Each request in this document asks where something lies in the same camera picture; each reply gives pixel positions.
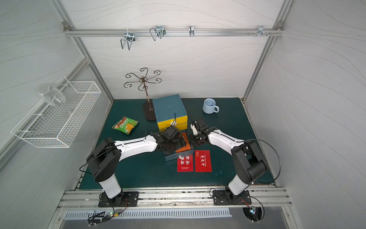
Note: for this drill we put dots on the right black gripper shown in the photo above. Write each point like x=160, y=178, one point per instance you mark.
x=198, y=126

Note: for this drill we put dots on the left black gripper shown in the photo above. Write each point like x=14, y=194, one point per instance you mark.
x=177, y=141

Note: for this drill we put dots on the teal bottom drawer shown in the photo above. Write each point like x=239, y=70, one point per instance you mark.
x=169, y=156

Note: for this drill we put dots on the orange postcard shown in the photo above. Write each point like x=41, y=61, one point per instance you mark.
x=187, y=145

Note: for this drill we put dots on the red postcard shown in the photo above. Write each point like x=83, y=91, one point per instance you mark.
x=202, y=161
x=185, y=164

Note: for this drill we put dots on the yellow top drawer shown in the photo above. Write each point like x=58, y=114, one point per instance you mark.
x=172, y=122

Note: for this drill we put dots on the yellow drawer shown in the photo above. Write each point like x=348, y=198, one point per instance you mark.
x=181, y=127
x=172, y=122

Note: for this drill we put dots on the teal drawer cabinet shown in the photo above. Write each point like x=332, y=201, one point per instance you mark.
x=169, y=107

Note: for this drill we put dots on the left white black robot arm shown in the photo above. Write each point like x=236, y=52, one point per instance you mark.
x=104, y=159

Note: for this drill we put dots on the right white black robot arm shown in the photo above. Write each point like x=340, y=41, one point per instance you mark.
x=249, y=162

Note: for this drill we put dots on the light blue mug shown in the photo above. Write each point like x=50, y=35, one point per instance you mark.
x=210, y=107

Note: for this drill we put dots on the bronze mug tree stand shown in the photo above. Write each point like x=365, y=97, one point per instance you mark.
x=143, y=82

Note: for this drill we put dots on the green snack packet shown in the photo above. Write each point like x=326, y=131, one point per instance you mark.
x=125, y=125

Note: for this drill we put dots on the right round fan unit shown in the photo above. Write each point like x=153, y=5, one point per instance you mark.
x=254, y=214

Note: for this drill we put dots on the left controller wiring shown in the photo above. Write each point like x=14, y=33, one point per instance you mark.
x=105, y=214

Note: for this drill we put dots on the white vent strip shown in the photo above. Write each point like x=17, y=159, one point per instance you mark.
x=198, y=213

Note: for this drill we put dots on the small metal clip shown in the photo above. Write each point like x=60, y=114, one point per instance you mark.
x=191, y=31

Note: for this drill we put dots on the metal double hook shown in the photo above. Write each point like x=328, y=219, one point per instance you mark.
x=127, y=41

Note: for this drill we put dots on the clear wine glass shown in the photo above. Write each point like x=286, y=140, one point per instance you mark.
x=54, y=97

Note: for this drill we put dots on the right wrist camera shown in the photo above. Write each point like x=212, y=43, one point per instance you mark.
x=193, y=127

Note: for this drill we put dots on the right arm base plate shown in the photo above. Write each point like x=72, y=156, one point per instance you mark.
x=226, y=198

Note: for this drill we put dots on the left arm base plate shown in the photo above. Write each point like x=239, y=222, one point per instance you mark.
x=123, y=199

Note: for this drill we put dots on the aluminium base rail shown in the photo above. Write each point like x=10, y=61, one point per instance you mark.
x=176, y=197

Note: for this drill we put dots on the metal wire hook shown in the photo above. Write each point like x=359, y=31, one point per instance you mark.
x=157, y=32

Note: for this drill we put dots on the white wire basket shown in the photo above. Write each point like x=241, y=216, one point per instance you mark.
x=47, y=126

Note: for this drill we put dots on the metal bracket with bolts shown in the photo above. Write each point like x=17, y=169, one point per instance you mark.
x=260, y=32

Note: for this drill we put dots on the aluminium top rail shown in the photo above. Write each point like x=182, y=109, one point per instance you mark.
x=169, y=32

